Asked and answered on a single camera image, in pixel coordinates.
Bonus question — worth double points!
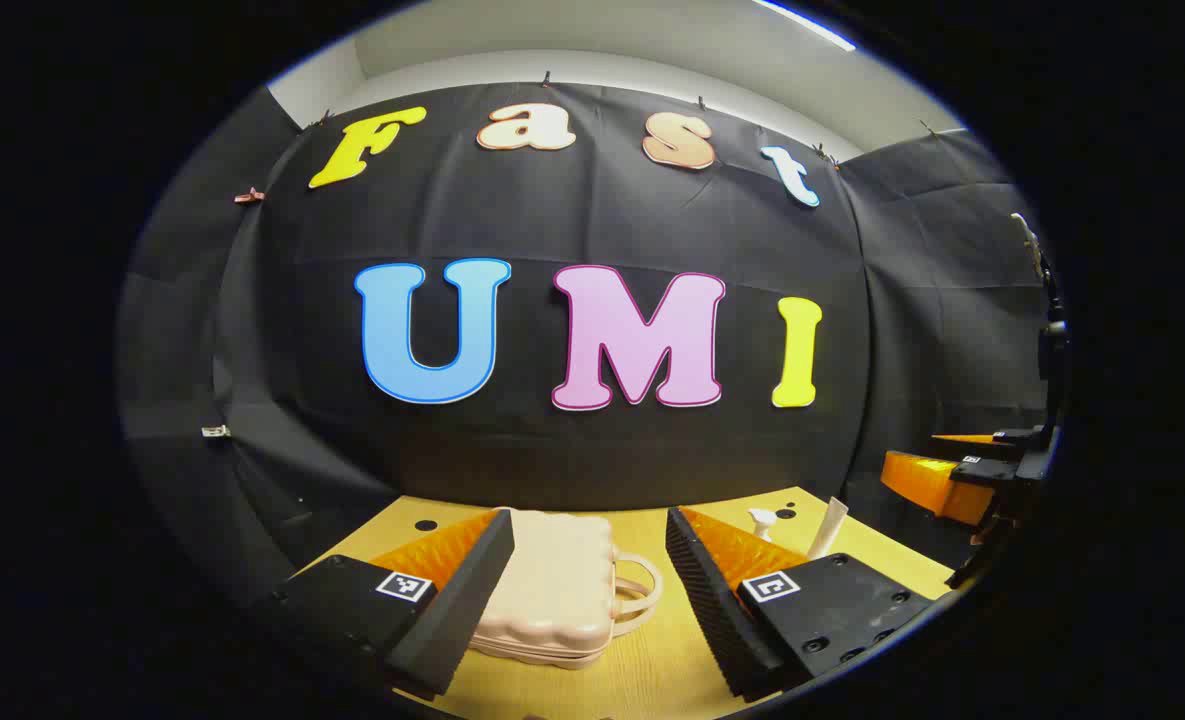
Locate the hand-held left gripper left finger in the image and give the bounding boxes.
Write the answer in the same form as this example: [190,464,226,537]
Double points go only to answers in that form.
[252,508,515,701]

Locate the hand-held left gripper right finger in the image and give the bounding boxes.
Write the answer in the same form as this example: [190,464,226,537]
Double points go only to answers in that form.
[665,506,938,701]

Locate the pink suitcase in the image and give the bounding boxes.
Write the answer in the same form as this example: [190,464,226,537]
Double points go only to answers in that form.
[467,510,665,671]

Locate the white squeeze tube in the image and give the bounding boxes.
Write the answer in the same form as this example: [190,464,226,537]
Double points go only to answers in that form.
[807,497,850,561]

